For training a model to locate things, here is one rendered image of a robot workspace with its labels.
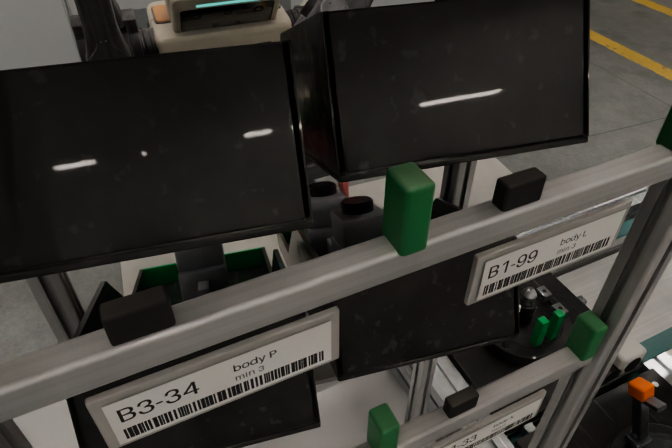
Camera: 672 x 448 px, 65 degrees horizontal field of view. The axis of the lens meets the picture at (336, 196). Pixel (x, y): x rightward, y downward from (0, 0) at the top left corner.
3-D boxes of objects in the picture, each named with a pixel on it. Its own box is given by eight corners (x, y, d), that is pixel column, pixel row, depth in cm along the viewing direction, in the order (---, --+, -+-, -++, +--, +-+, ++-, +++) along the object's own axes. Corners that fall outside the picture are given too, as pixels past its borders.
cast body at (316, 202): (305, 240, 61) (297, 181, 59) (342, 234, 61) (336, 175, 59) (314, 266, 52) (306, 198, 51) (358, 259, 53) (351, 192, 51)
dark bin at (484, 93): (267, 127, 50) (255, 46, 49) (396, 109, 53) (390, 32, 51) (338, 183, 24) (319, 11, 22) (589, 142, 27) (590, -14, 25)
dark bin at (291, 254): (278, 247, 60) (269, 185, 59) (386, 227, 63) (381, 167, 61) (337, 382, 34) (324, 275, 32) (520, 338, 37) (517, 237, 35)
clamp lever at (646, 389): (626, 434, 63) (627, 381, 60) (638, 427, 63) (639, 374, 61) (654, 454, 60) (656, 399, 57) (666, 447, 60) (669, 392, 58)
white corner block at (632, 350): (590, 353, 77) (599, 336, 74) (613, 342, 78) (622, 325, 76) (616, 380, 74) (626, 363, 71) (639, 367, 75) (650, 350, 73)
